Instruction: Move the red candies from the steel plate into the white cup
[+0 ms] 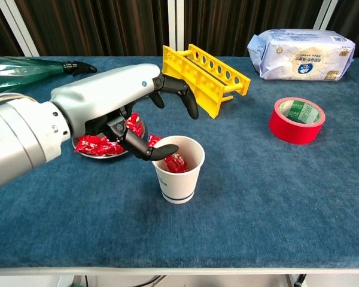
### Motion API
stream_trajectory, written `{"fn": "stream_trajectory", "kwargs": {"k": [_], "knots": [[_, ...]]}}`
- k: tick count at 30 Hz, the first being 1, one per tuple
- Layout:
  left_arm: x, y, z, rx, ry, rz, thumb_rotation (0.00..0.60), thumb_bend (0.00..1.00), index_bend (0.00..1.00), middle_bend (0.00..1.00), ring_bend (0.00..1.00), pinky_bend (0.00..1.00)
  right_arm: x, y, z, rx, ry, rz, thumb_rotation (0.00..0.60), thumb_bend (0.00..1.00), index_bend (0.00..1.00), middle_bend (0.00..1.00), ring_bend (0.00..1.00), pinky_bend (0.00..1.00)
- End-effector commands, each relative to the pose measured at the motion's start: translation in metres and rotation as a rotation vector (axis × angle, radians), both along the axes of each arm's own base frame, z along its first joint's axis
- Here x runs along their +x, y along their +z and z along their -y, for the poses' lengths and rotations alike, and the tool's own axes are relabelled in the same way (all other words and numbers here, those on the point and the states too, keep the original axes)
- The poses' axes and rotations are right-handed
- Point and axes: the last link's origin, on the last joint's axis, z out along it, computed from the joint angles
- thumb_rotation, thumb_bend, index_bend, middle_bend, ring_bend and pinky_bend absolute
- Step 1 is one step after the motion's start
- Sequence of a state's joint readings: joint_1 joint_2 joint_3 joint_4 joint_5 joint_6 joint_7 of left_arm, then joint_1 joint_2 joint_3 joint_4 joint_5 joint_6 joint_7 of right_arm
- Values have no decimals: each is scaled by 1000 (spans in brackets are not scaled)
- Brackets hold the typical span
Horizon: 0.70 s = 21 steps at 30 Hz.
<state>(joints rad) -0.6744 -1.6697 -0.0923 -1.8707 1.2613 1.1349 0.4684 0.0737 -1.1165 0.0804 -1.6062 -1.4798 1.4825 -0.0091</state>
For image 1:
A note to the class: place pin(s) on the heap of red candies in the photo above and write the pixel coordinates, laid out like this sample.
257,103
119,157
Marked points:
92,145

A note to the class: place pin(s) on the white paper cup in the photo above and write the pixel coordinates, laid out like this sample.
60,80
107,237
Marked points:
179,185

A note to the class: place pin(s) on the black angled strut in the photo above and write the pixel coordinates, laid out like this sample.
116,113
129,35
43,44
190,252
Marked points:
299,281

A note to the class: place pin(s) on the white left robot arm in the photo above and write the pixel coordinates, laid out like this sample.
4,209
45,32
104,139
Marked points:
18,140

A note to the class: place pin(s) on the red tape roll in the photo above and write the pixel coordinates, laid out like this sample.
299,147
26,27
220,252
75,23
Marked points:
293,131

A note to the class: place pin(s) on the green plastic spray bottle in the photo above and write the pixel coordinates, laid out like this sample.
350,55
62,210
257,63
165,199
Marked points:
18,71

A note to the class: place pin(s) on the yellow test tube rack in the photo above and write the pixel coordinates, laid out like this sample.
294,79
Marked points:
215,89

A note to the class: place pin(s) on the white wet wipes pack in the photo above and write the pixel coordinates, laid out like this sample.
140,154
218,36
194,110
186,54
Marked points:
287,59

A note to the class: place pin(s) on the round metal plate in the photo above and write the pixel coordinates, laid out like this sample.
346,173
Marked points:
142,131

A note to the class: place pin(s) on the blue felt table cover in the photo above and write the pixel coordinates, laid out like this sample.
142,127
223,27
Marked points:
257,209

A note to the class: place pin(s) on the black pleated curtain panel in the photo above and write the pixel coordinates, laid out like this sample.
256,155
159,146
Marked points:
356,18
0,30
92,27
227,24

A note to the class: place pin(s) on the white frame post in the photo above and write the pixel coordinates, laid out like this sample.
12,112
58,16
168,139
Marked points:
19,30
171,24
326,15

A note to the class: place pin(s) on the red candy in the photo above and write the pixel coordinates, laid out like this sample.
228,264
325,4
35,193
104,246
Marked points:
155,140
175,164

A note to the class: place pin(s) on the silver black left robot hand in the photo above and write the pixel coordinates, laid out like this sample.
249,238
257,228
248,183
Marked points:
107,92

